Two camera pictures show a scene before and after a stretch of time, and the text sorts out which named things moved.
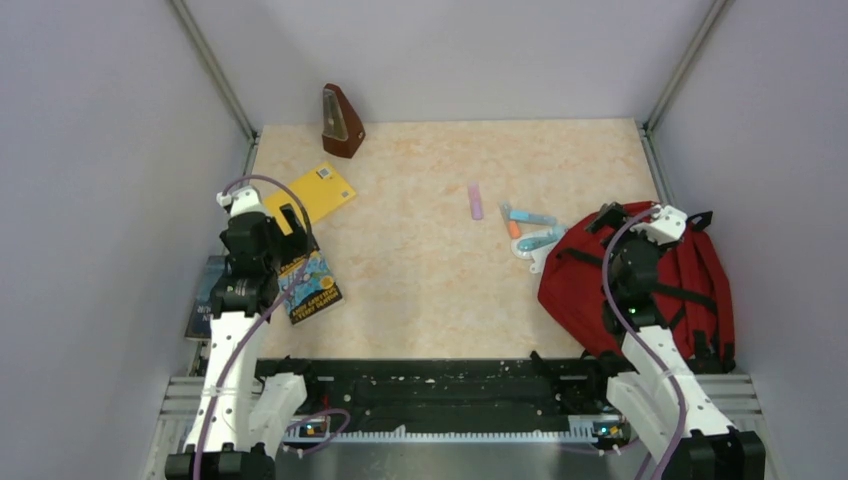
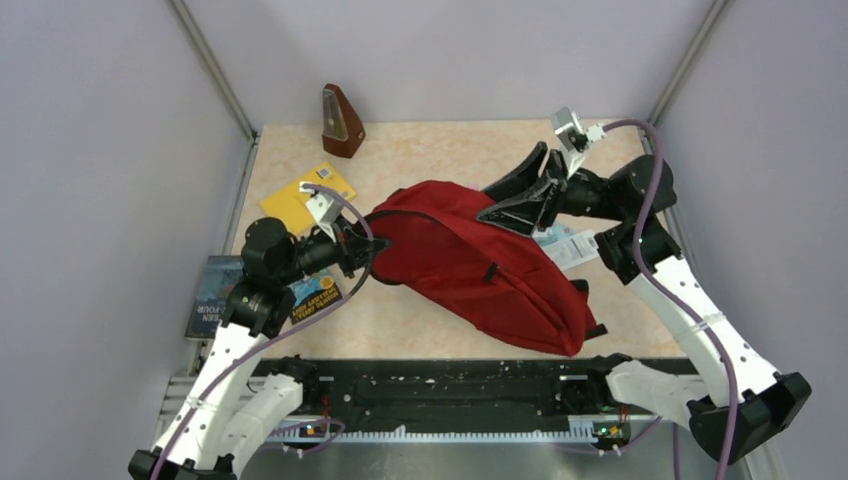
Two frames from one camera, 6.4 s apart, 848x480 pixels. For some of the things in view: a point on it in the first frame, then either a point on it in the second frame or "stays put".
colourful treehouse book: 315,293 stays put
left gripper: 300,242 → 352,247
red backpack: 693,280 → 494,275
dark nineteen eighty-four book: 199,325 stays put
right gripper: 609,216 → 521,214
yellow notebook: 322,190 stays put
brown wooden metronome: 342,130 stays put
